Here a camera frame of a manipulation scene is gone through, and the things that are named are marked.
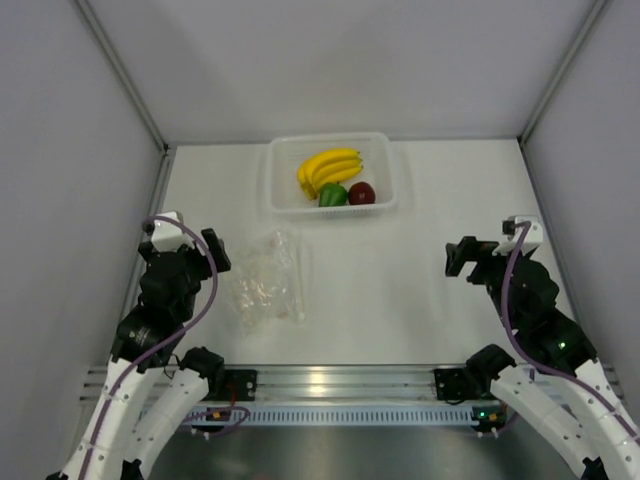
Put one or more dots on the aluminium mounting rail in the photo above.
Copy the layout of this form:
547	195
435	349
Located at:
411	383

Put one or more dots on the aluminium frame post left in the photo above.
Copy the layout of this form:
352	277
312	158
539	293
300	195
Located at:
120	70

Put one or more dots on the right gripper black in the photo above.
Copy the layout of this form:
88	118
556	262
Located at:
470	249

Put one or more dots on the white slotted cable duct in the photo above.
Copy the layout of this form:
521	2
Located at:
336	415

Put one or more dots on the green fake bell pepper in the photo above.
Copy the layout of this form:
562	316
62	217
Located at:
332	195

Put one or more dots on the aluminium frame post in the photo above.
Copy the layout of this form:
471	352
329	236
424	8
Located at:
578	40
120	70

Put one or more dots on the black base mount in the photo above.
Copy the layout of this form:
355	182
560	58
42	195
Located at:
455	385
235	382

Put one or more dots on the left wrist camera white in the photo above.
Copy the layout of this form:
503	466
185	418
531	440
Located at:
165	236

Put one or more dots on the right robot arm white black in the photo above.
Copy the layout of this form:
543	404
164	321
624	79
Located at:
562	391

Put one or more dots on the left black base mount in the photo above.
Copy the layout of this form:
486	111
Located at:
235	382

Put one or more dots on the dark red fake apple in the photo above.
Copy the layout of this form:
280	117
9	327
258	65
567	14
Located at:
361	193

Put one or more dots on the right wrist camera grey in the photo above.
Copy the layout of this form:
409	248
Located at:
525	230

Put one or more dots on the white perforated plastic basket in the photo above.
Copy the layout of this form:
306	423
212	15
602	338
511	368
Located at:
285	155

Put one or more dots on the clear polka dot zip bag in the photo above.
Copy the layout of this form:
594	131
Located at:
265	282

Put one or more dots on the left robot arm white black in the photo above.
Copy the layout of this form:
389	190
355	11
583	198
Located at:
124	438

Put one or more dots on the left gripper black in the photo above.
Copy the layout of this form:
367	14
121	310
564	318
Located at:
216	249

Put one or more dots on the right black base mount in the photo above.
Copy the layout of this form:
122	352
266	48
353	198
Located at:
455	385

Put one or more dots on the yellow fake banana bunch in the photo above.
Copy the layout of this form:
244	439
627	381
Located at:
330	166

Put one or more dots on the aluminium frame post right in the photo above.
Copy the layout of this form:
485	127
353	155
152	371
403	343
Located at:
578	40

